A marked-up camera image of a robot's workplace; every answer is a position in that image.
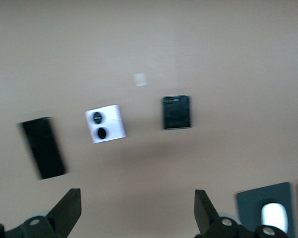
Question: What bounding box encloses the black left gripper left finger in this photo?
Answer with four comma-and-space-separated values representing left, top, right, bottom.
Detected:
0, 187, 82, 238

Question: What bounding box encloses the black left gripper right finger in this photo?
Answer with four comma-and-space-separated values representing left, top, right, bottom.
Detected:
194, 189, 290, 238

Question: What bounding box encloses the long black phone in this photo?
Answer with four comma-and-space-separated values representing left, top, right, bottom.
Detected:
16, 116, 72, 181

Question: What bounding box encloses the dark flip phone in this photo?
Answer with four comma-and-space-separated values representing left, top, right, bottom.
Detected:
160, 95, 194, 130

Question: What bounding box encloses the black mouse pad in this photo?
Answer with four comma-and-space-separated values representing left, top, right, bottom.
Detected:
235, 181, 296, 238

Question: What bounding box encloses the white computer mouse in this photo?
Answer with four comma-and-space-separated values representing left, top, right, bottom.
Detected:
260, 202, 289, 235

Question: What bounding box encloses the small tape patch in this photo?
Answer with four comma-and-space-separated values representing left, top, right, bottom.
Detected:
133, 72, 148, 87

